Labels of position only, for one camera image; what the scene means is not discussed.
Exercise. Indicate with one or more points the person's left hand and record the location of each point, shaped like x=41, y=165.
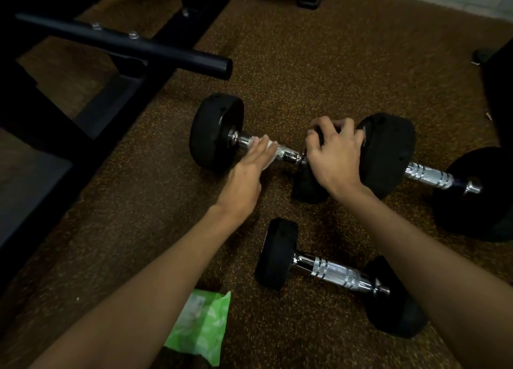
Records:
x=242, y=184

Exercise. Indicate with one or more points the person's right hand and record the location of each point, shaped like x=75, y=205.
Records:
x=336, y=164

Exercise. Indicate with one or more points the white wet wipe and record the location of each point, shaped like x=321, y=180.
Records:
x=269, y=154

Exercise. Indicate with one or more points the large black chrome dumbbell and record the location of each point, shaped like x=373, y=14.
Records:
x=388, y=152

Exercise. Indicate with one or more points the medium black chrome dumbbell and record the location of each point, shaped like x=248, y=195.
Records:
x=212, y=132

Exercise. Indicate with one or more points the small black chrome dumbbell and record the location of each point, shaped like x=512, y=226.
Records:
x=276, y=256

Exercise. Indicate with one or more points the green wet wipes packet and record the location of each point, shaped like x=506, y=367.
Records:
x=204, y=324

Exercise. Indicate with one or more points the person's left forearm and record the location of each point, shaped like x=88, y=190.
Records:
x=136, y=296

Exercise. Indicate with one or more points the person's right forearm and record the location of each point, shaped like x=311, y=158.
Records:
x=437, y=272

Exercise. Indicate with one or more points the black bulky equipment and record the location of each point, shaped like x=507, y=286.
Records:
x=499, y=88

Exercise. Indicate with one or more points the black metal bench frame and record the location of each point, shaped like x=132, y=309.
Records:
x=48, y=112

